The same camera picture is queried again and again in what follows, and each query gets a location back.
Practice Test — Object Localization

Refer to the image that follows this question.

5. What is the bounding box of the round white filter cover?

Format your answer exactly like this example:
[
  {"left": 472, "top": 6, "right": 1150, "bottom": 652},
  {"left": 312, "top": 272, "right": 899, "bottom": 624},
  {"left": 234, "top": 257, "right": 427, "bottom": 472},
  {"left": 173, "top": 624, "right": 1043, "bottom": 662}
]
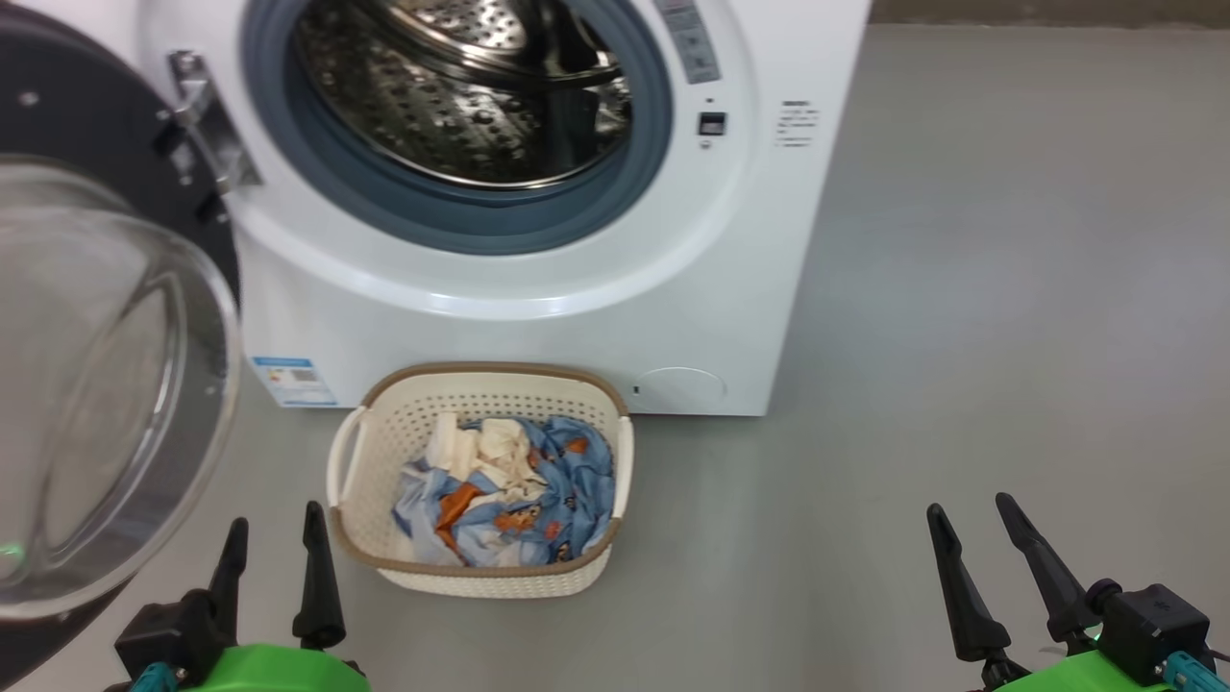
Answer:
[{"left": 637, "top": 366, "right": 727, "bottom": 409}]

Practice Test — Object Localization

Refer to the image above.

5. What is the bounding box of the blue energy label sticker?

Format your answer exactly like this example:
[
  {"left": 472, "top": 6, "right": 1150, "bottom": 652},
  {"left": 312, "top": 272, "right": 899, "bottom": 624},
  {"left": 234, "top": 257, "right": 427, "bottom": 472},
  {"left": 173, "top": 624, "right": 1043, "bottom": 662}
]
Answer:
[{"left": 252, "top": 357, "right": 337, "bottom": 408}]

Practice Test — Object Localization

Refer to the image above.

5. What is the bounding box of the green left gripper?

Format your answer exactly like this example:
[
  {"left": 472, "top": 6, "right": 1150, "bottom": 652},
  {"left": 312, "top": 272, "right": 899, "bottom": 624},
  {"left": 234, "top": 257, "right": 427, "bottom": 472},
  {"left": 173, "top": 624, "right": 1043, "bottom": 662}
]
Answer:
[{"left": 183, "top": 500, "right": 372, "bottom": 692}]

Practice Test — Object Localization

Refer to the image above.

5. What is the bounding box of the white front-load washing machine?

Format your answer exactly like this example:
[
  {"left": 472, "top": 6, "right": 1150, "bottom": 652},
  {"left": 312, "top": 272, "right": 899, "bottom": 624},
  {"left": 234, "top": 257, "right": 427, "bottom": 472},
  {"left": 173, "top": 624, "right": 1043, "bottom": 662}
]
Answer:
[{"left": 135, "top": 0, "right": 873, "bottom": 417}]

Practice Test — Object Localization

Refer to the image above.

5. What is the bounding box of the stainless steel washing machine drum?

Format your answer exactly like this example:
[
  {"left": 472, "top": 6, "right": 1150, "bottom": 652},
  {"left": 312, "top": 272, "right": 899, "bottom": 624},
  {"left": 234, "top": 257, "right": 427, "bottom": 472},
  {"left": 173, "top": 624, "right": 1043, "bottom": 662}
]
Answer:
[{"left": 293, "top": 0, "right": 635, "bottom": 190}]

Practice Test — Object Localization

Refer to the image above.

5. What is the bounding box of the grey instruction sticker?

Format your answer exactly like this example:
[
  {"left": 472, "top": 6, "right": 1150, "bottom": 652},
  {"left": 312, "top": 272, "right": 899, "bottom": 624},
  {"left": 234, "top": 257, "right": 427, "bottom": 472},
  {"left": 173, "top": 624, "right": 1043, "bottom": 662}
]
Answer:
[{"left": 655, "top": 0, "right": 722, "bottom": 86}]

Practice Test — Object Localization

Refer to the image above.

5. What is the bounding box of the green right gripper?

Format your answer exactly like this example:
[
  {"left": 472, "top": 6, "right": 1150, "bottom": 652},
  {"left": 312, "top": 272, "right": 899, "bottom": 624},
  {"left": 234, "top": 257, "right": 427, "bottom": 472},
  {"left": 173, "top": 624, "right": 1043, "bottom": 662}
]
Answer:
[{"left": 926, "top": 492, "right": 1169, "bottom": 692}]

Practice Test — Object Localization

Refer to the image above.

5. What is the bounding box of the cream perforated laundry basket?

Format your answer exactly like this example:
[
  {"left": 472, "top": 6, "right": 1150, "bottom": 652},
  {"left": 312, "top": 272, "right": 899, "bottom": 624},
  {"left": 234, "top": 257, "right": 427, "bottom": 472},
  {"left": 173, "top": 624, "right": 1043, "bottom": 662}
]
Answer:
[{"left": 326, "top": 361, "right": 635, "bottom": 600}]

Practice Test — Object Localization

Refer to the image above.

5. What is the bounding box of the black text warning label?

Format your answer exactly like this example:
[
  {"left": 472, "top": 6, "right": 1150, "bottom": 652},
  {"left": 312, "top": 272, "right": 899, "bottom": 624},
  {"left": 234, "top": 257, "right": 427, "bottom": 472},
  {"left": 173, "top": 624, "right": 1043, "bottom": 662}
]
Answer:
[{"left": 776, "top": 99, "right": 821, "bottom": 148}]

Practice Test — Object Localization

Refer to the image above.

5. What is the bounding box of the cream white garment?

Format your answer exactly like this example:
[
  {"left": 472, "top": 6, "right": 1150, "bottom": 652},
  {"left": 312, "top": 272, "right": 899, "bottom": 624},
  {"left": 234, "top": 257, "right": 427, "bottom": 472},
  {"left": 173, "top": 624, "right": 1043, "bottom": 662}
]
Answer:
[{"left": 426, "top": 413, "right": 544, "bottom": 501}]

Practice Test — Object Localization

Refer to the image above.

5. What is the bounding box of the blue patterned garment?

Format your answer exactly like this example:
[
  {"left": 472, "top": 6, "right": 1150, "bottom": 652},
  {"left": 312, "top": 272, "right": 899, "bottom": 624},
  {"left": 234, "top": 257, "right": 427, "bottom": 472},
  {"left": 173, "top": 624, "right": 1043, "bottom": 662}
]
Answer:
[{"left": 391, "top": 415, "right": 616, "bottom": 568}]

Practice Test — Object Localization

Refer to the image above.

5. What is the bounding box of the round black glass washer door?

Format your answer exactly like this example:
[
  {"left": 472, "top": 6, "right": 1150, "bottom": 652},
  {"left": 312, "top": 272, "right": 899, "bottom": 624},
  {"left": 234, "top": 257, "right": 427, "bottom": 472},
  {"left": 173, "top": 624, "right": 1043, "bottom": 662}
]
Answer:
[{"left": 0, "top": 0, "right": 243, "bottom": 688}]

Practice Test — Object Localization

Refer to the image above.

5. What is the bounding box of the metal door hinge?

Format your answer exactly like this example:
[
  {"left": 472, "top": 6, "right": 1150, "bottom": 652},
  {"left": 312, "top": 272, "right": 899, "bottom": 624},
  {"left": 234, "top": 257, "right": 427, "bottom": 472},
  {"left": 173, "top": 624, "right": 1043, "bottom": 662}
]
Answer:
[{"left": 168, "top": 50, "right": 262, "bottom": 198}]

